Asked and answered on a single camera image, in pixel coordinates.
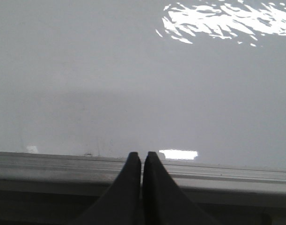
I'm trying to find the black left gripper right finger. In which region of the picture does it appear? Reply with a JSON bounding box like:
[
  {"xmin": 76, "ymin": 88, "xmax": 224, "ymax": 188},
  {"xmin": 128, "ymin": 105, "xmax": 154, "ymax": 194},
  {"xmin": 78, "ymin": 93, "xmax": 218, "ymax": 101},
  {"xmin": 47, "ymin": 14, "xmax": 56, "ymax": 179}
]
[{"xmin": 142, "ymin": 152, "xmax": 218, "ymax": 225}]

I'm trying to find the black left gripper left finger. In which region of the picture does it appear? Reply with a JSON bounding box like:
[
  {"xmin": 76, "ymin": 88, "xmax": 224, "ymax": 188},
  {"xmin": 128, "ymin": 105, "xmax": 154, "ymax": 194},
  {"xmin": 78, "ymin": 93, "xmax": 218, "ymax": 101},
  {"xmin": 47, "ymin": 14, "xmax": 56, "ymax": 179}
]
[{"xmin": 74, "ymin": 152, "xmax": 141, "ymax": 225}]

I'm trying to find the white glossy whiteboard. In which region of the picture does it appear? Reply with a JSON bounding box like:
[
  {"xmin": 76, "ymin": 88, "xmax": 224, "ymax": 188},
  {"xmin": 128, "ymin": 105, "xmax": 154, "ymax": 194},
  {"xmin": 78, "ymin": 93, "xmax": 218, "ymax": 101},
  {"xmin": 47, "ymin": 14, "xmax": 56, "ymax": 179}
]
[{"xmin": 0, "ymin": 0, "xmax": 286, "ymax": 169}]

